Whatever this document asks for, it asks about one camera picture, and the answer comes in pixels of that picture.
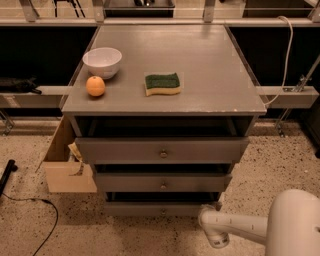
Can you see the grey bottom drawer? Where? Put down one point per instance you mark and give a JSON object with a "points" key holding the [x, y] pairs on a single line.
{"points": [[158, 203]]}

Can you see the grey drawer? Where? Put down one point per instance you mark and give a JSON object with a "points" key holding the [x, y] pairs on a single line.
{"points": [[158, 203], [162, 140], [162, 178]]}

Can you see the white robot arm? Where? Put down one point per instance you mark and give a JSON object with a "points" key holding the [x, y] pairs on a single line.
{"points": [[292, 227]]}

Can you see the grey drawer cabinet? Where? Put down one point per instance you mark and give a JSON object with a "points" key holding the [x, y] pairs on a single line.
{"points": [[214, 82]]}

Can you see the grey top drawer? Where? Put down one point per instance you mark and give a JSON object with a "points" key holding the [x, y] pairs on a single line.
{"points": [[162, 140]]}

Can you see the grey middle drawer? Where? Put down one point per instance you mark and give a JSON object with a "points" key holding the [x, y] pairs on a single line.
{"points": [[162, 178]]}

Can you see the green yellow sponge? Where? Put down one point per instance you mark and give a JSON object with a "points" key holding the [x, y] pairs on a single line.
{"points": [[162, 84]]}

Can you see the orange fruit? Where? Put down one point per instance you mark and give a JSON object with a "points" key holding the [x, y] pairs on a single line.
{"points": [[95, 86]]}

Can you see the white bowl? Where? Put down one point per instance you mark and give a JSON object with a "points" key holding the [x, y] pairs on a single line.
{"points": [[103, 62]]}

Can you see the cardboard box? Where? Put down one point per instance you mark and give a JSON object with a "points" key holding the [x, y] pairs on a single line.
{"points": [[64, 170]]}

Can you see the black bar on floor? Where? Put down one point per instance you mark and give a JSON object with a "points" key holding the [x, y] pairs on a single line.
{"points": [[10, 167]]}

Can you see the black object on rail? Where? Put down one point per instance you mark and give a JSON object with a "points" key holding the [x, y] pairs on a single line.
{"points": [[19, 85]]}

